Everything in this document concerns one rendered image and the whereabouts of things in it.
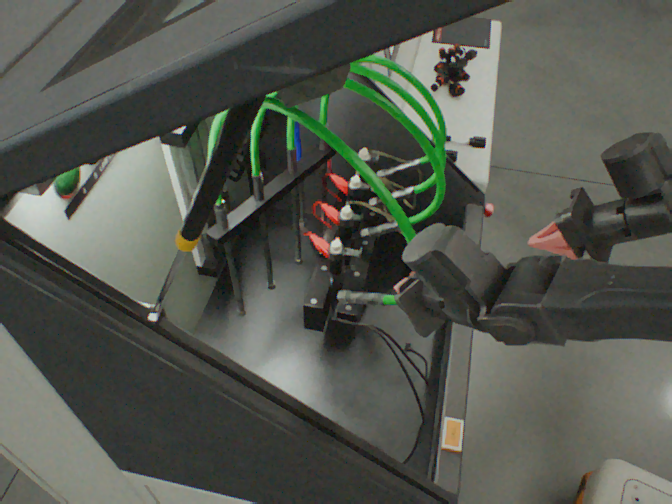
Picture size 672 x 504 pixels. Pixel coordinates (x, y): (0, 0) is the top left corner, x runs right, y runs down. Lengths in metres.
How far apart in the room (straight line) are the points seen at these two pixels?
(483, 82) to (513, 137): 1.48
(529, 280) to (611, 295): 0.08
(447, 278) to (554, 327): 0.11
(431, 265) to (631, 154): 0.30
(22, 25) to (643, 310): 0.70
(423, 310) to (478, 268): 0.14
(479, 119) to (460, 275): 0.90
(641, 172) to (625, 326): 0.28
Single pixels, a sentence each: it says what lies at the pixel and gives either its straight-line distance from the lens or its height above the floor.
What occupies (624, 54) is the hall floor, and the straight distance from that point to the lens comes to 3.93.
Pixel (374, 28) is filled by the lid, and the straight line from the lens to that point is 0.28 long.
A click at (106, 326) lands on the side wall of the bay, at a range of 0.66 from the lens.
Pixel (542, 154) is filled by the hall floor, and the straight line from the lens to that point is 3.00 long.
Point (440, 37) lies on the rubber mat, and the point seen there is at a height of 0.98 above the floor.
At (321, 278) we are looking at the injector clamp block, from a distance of 1.08.
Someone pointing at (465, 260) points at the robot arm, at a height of 1.39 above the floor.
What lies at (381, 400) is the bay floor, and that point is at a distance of 1.12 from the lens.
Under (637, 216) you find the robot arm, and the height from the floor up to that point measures 1.32.
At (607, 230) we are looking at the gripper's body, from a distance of 0.83.
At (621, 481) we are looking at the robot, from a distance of 1.82.
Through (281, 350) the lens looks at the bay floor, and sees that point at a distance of 1.17.
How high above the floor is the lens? 1.84
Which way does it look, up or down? 50 degrees down
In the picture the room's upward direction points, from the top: 1 degrees clockwise
